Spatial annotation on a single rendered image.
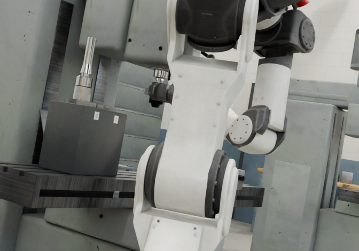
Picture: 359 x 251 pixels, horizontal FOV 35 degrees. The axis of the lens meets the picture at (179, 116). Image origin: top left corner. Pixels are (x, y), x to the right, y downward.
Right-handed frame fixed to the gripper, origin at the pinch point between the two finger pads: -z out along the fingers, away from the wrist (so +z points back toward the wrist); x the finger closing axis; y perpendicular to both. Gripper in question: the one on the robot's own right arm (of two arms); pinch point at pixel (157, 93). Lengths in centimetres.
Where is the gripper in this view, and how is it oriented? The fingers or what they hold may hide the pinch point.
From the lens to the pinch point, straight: 190.7
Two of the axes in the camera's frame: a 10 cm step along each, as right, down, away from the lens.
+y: -1.6, 9.9, -0.4
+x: -7.5, -1.5, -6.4
